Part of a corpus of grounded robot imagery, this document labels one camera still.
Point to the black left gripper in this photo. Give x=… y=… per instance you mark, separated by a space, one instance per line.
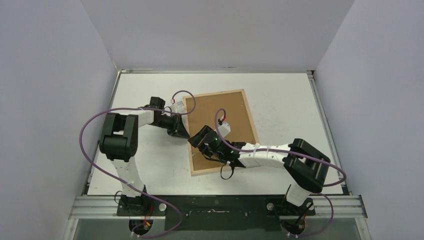
x=178 y=129

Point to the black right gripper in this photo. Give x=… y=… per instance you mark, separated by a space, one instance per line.
x=205 y=139

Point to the aluminium front rail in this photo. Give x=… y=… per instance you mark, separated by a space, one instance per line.
x=105 y=207

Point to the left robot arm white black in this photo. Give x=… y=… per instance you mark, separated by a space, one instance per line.
x=119 y=142

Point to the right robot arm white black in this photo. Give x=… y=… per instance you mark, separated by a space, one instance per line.
x=307 y=166

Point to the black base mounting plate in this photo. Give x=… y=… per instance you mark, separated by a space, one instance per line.
x=215 y=212

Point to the brown frame backing board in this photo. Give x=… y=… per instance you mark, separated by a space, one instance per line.
x=239 y=124

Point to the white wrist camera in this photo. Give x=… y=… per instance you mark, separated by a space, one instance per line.
x=177 y=107
x=223 y=127

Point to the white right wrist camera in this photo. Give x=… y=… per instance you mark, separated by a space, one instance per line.
x=223 y=127

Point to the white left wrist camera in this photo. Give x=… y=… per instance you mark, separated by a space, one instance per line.
x=177 y=107

